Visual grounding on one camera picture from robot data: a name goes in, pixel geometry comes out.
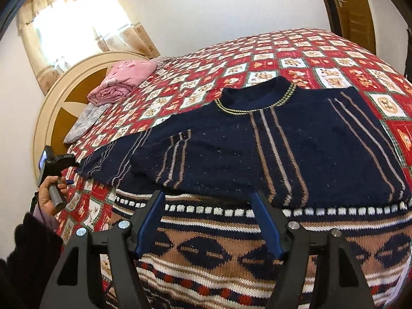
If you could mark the cream wooden headboard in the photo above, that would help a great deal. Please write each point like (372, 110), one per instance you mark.
(54, 116)

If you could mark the black luggage bag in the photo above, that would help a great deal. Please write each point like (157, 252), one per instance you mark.
(409, 54)

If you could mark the striped pillow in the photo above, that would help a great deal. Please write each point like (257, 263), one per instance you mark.
(161, 60)

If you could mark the grey floral pillow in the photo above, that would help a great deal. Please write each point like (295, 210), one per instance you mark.
(85, 124)

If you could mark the person's left hand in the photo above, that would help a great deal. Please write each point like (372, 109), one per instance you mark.
(48, 201)

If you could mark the brown wooden door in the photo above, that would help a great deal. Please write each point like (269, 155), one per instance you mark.
(354, 9)

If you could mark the beige patterned curtain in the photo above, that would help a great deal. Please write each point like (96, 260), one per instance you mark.
(64, 25)

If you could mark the navy striped knit sweater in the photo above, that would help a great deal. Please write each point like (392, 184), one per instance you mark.
(225, 154)

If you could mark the pink folded quilt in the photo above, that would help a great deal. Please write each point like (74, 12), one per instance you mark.
(122, 77)

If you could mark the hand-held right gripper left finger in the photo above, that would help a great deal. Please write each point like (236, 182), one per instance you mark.
(149, 225)

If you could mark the red bear printed blanket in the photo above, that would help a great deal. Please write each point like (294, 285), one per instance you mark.
(257, 61)

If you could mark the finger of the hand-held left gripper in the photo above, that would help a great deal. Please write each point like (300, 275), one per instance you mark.
(64, 160)

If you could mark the person's left forearm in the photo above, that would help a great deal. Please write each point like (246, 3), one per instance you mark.
(29, 254)

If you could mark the brown patterned knit sweater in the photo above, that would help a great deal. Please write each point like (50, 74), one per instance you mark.
(225, 254)

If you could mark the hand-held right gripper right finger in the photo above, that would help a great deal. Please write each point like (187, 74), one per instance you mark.
(267, 228)

